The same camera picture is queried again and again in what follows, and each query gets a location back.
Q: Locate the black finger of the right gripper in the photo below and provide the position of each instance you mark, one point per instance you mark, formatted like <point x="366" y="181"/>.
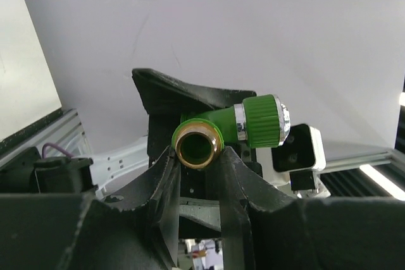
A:
<point x="202" y="187"/>
<point x="162" y="94"/>

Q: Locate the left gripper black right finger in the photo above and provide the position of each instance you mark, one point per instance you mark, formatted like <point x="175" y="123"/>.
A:
<point x="264" y="228"/>

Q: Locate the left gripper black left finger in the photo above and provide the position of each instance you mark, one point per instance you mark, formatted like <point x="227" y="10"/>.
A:
<point x="100" y="233"/>

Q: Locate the green water faucet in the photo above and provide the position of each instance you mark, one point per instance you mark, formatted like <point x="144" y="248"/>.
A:
<point x="259" y="121"/>

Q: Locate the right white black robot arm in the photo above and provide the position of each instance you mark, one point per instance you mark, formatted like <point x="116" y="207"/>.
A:
<point x="34" y="186"/>

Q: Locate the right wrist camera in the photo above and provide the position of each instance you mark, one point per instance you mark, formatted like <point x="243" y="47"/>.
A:
<point x="302" y="157"/>

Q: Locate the right aluminium frame post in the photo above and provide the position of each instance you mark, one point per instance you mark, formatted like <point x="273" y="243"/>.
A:
<point x="62" y="128"/>

